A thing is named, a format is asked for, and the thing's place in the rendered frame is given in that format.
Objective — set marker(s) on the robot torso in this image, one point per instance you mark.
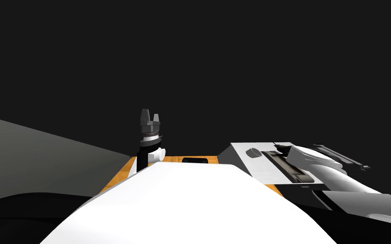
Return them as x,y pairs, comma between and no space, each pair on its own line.
188,203

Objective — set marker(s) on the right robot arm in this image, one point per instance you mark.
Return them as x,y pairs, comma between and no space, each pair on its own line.
344,179

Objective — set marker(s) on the grey box appliance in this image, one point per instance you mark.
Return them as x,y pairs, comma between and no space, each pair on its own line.
266,167

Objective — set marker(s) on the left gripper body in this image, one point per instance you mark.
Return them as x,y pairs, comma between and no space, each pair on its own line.
150,129

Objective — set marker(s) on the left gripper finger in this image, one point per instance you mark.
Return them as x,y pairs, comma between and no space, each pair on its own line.
156,119
145,117

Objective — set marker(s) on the orange wooden table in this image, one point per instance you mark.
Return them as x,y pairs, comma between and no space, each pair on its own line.
121,176

